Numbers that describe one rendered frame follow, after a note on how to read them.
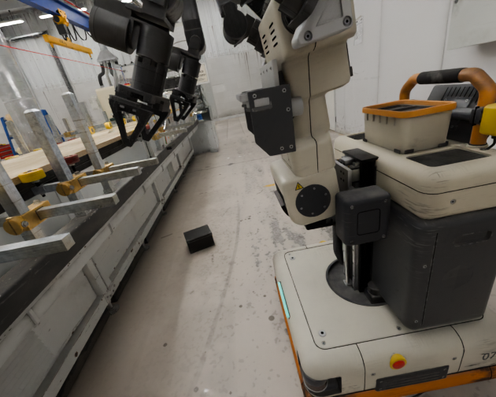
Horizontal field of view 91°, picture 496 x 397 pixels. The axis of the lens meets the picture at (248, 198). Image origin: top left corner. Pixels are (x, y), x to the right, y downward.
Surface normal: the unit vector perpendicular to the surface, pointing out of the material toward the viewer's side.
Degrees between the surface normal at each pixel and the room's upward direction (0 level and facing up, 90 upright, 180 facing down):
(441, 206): 90
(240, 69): 90
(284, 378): 0
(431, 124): 92
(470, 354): 90
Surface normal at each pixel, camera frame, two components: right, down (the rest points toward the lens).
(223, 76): 0.08, 0.40
